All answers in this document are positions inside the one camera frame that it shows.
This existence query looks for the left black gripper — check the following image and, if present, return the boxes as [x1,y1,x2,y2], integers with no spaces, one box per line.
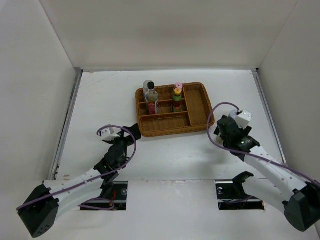
[107,123,140,155]

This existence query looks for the tall dark vinegar bottle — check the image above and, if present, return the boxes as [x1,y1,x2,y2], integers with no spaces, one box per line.
[144,81,159,115]

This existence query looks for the silver-lid jar with blue label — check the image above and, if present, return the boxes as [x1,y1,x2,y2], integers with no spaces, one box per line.
[143,80,152,97]

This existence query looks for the green red sauce bottle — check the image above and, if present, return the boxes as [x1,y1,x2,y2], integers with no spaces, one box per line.
[171,87,182,113]

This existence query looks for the pink-cap clear spice bottle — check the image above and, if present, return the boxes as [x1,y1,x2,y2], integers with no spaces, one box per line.
[174,82,183,90]

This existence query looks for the black-cap small pepper bottle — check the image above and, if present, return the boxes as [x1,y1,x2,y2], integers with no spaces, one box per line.
[216,134,224,145]

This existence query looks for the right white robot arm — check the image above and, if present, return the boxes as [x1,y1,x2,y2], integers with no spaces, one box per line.
[214,116,320,232]

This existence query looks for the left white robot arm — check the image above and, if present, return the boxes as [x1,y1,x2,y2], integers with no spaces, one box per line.
[16,123,142,238]

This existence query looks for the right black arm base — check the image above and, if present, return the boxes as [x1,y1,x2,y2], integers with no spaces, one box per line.
[215,171,265,211]

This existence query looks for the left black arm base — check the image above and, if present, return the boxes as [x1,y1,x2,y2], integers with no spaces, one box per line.
[79,181,129,211]

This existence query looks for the brown wicker divided basket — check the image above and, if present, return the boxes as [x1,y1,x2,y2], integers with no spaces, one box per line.
[135,82,215,137]

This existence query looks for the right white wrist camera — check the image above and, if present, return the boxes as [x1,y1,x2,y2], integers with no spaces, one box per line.
[234,110,253,129]

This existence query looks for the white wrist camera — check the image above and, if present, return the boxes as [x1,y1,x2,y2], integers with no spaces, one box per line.
[234,110,253,129]
[96,124,119,142]

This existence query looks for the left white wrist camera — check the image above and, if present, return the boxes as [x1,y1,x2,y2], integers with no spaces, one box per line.
[96,124,119,142]

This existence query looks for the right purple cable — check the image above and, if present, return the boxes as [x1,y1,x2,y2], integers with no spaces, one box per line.
[206,101,320,187]

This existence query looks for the purple cable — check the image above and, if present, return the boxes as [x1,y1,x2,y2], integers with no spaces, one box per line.
[16,124,138,211]
[206,101,320,187]

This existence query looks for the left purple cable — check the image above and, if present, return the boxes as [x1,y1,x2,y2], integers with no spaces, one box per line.
[16,124,138,211]

